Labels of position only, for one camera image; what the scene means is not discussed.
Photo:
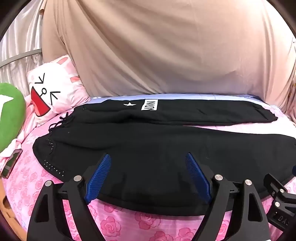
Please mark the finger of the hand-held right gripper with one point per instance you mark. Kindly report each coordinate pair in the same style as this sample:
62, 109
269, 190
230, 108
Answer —
274, 185

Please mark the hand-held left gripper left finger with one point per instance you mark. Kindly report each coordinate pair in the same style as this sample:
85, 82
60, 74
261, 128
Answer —
97, 179

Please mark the black pants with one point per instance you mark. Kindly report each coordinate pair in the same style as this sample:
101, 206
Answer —
148, 150

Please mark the green plush toy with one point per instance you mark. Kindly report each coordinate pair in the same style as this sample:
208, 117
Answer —
10, 115

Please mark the pink cat face pillow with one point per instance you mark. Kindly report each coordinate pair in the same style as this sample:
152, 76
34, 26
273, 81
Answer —
57, 90

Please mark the beige hanging cloth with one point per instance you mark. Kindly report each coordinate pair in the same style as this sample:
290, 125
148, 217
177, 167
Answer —
161, 46

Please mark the grey metal rail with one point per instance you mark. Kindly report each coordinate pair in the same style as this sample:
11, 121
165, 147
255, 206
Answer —
20, 56

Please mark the wooden bed frame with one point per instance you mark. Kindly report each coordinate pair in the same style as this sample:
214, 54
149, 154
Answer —
9, 209

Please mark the dark flat box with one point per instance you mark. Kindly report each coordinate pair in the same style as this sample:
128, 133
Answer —
10, 163

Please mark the white satin curtain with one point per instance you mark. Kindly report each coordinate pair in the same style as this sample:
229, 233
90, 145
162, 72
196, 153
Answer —
18, 41

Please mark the pink floral bed sheet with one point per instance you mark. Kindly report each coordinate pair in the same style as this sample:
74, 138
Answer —
129, 223

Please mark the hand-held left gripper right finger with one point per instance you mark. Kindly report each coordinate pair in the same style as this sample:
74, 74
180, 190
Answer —
197, 178

